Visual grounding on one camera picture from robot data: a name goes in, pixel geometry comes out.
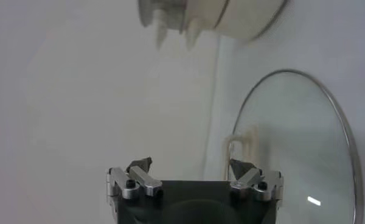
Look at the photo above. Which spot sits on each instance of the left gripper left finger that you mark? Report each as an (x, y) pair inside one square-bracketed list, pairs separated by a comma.
[(143, 181)]

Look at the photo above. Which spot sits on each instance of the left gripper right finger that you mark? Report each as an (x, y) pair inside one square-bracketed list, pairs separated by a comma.
[(249, 179)]

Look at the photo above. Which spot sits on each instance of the round glass pot lid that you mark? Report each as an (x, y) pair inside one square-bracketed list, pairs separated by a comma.
[(292, 137)]

